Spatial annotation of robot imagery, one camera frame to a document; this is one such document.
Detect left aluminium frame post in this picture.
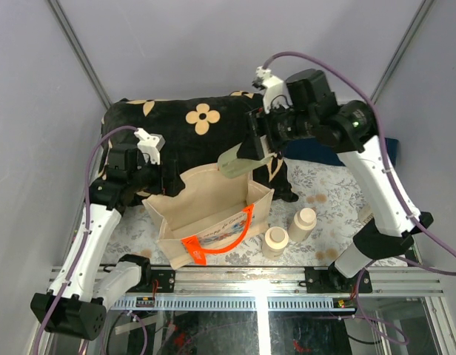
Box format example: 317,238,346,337
45,0,112,109

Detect beige bottle wide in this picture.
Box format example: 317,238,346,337
261,226,289,260

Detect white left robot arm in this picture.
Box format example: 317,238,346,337
30,143,184,340

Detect pale green bottle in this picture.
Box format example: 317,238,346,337
217,144,274,179

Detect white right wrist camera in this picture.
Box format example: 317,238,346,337
252,67,289,113

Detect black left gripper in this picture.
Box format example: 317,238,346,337
130,153,187,197

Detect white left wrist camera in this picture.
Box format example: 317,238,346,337
134,128,165,165

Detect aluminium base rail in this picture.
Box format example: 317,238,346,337
105,266,443,314

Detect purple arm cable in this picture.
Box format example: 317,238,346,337
263,50,456,277
30,124,140,355

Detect black floral pillow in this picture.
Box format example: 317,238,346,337
98,90,299,203

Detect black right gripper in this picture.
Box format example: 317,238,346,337
236,99,316,160

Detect beige bottle tall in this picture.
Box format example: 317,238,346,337
288,208,317,243

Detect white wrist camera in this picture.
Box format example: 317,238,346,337
134,128,165,165
252,67,289,113

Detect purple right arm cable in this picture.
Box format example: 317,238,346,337
263,50,456,277

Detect beige canvas bag orange handles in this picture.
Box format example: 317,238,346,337
143,164,274,269

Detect floral patterned table mat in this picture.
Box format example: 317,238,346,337
101,160,366,266

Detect aluminium frame corner post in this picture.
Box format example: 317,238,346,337
371,0,436,104

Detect folded blue denim cloth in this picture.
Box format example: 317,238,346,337
286,136,403,172

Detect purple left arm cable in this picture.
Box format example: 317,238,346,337
30,124,140,355

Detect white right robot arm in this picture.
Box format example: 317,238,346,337
237,67,433,292

